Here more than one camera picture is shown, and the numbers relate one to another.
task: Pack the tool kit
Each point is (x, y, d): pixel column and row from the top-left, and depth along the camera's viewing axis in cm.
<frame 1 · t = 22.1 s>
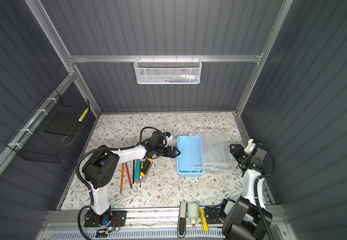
left hand: (174, 151, 93), fingers open
right hand: (235, 148, 83), fingers open
orange pencil: (122, 184, 86), on the table
red hex key: (128, 175, 89), on the table
teal utility knife: (137, 173, 90), on the table
small precision screwdriver: (142, 173, 88), point 2 cm above the table

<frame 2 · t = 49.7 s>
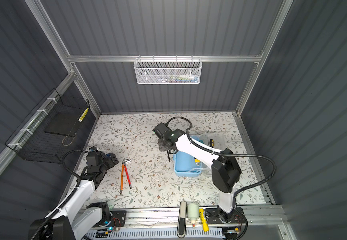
left hand: (106, 159, 86), fingers open
right hand: (165, 145, 86), fingers closed
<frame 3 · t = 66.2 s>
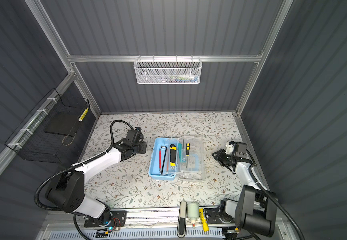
left hand: (142, 145, 90), fingers open
right hand: (216, 156, 88), fingers open
red hex key: (160, 158, 96), on the table
small precision screwdriver: (187, 152, 86), point 12 cm above the table
black hex key: (163, 163, 94), on the table
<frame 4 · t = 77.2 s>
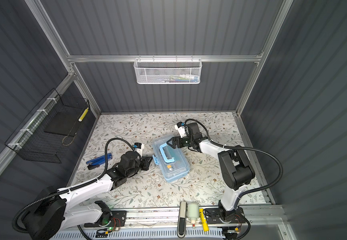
left hand: (152, 158, 84), fingers closed
right hand: (173, 143, 91), fingers open
blue plastic tool box: (172, 162, 82), point 12 cm above the table
blue handled pliers: (95, 163, 93), point 2 cm above the table
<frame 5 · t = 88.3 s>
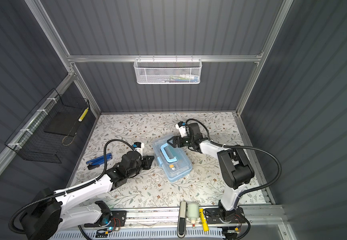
left hand: (154, 157, 82), fingers closed
right hand: (173, 142, 92), fingers open
